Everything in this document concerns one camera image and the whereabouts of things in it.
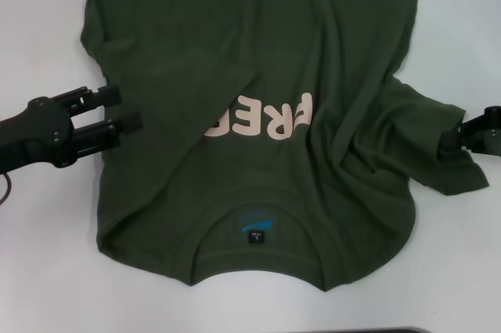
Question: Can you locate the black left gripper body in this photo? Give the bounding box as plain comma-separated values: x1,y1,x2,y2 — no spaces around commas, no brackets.
0,95,76,173

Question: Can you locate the dark green printed t-shirt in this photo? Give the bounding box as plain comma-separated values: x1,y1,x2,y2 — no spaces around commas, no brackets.
79,0,491,294

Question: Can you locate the dark flat object edge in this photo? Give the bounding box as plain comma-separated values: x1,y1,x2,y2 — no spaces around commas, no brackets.
340,327,424,333

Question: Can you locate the left arm cable with plug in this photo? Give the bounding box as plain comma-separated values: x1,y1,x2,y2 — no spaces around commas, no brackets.
0,172,13,205

